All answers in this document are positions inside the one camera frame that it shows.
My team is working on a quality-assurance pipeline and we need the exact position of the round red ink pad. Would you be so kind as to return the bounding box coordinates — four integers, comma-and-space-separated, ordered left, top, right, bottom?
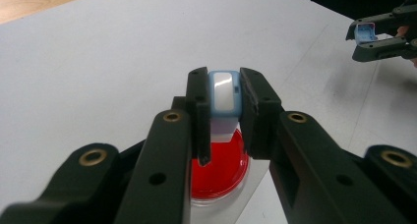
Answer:
190, 127, 252, 208

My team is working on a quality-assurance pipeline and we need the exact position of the blue and white stamp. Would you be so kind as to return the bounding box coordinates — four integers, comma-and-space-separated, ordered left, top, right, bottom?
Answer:
208, 70, 244, 143

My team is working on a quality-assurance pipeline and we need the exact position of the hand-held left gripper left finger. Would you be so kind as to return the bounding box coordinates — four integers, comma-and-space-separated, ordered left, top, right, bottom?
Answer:
112, 66, 212, 224

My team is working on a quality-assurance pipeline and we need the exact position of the blue stamp cap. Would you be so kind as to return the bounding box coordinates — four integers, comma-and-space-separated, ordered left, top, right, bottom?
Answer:
354, 22, 379, 45

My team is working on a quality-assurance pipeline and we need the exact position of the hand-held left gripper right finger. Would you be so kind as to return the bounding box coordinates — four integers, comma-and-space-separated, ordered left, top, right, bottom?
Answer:
239, 67, 411, 224

